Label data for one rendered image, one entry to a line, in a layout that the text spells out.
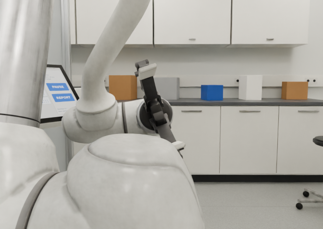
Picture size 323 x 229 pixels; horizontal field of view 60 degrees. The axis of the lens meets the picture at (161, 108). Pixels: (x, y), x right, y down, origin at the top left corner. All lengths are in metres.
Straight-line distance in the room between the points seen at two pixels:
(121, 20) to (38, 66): 0.26
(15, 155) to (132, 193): 0.16
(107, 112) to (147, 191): 0.46
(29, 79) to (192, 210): 0.27
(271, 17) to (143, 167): 3.40
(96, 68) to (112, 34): 0.09
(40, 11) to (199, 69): 3.32
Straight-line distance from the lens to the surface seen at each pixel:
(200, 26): 3.40
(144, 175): 0.28
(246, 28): 3.50
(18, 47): 0.42
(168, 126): 0.56
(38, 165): 0.38
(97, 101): 0.71
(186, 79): 3.63
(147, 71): 0.46
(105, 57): 0.67
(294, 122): 3.30
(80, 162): 0.31
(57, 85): 1.33
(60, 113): 1.23
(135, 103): 0.74
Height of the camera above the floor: 1.12
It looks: 5 degrees down
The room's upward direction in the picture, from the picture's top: straight up
